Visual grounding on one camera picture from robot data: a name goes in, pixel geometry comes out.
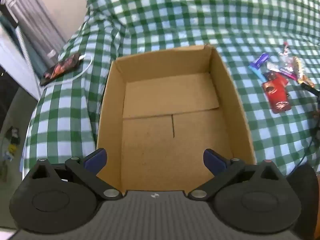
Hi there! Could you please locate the yellow snack bar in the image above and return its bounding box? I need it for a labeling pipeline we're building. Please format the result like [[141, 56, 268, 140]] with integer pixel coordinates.
[[292, 56, 315, 86]]

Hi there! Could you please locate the teal curtain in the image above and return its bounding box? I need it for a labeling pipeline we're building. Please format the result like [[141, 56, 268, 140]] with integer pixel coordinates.
[[0, 15, 48, 78]]

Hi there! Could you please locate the small red black candy bar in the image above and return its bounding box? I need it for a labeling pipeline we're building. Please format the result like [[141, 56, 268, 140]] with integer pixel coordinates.
[[278, 42, 292, 56]]

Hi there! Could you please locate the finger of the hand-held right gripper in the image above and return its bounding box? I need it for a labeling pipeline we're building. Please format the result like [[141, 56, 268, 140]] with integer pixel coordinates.
[[301, 82, 320, 96]]

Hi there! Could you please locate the clear bag of candies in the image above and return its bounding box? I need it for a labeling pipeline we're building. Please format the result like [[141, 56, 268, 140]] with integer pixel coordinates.
[[266, 51, 299, 72]]

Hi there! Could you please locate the black smartphone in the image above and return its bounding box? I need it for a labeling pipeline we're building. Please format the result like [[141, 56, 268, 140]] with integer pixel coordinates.
[[40, 52, 82, 87]]

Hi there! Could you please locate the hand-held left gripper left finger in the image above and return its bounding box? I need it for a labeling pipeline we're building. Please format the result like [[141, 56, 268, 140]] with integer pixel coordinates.
[[24, 148, 124, 201]]

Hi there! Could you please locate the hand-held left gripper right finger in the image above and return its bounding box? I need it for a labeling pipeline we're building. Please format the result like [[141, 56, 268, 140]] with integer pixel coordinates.
[[186, 148, 288, 201]]

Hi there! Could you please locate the white window frame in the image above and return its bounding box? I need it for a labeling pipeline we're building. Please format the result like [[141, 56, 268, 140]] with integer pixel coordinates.
[[0, 29, 42, 101]]

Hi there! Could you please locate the white topped magenta packet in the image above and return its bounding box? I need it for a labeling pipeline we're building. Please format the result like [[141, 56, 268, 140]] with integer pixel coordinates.
[[275, 66, 298, 80]]

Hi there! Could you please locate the dark floor clutter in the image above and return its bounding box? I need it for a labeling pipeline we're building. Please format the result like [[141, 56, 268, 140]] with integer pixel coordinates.
[[4, 126, 21, 161]]

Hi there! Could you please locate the red snack packet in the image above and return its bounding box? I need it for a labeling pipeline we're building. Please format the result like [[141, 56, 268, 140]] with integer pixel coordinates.
[[262, 74, 292, 114]]

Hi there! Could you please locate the light blue stick packet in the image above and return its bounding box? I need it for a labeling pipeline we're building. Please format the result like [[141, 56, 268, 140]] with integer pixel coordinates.
[[250, 66, 265, 82]]

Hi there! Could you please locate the purple snack packet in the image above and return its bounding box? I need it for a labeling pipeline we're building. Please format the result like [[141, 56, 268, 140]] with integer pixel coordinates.
[[249, 53, 269, 70]]

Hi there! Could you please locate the brown cardboard box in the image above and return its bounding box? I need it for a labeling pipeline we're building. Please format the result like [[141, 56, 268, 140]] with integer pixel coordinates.
[[96, 44, 257, 196]]

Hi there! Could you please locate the grey curtain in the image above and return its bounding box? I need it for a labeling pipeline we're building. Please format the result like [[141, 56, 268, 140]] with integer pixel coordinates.
[[7, 0, 67, 56]]

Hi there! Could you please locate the black cable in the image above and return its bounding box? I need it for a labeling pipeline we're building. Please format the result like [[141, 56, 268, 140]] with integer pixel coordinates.
[[291, 127, 320, 176]]

